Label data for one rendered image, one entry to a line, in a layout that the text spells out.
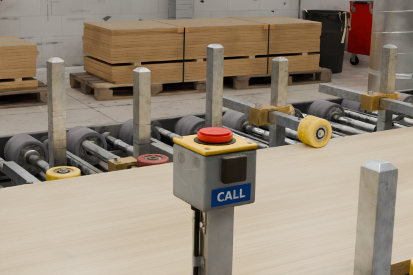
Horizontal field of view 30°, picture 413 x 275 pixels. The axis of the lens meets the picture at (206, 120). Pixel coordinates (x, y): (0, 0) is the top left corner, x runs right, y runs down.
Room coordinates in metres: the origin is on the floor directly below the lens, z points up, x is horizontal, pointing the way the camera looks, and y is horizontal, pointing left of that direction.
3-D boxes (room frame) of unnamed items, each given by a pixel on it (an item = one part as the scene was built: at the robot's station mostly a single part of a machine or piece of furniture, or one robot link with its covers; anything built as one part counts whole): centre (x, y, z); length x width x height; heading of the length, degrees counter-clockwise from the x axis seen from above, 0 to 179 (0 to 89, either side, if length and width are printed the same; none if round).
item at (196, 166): (0.84, -0.01, 1.18); 0.07 x 0.07 x 0.08; 33
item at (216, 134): (0.84, -0.01, 1.22); 0.04 x 0.04 x 0.02
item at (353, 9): (9.63, -2.15, 0.41); 0.76 x 0.48 x 0.81; 125
